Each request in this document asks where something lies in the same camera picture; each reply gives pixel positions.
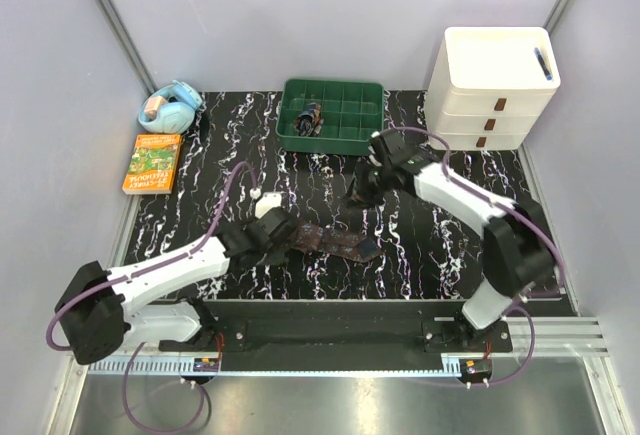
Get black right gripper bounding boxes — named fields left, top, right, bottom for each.
left=339, top=159, right=393, bottom=211

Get brown tie with blue flowers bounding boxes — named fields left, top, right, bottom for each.
left=290, top=222, right=382, bottom=263

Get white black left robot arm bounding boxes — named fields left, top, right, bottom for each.
left=52, top=207, right=298, bottom=365

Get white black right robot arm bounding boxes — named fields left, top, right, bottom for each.
left=345, top=127, right=566, bottom=352

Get black marbled table mat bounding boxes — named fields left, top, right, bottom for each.
left=133, top=88, right=564, bottom=302

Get green compartment tray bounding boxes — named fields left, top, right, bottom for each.
left=276, top=78, right=385, bottom=156

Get rolled multicoloured tie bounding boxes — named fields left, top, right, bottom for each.
left=294, top=103, right=324, bottom=137

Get orange picture book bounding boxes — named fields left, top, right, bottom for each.
left=122, top=133, right=182, bottom=195

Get light blue headphones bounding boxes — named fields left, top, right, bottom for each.
left=137, top=80, right=203, bottom=134

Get white drawer unit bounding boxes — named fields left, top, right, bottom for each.
left=424, top=27, right=561, bottom=151

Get blue pen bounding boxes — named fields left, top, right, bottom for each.
left=534, top=47, right=553, bottom=81

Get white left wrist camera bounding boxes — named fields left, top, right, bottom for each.
left=254, top=192, right=283, bottom=219

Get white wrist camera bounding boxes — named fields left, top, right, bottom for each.
left=254, top=192, right=283, bottom=219
left=368, top=142, right=383, bottom=167

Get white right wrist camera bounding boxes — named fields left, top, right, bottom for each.
left=368, top=142, right=383, bottom=167

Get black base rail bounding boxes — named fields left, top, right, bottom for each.
left=160, top=300, right=513, bottom=354

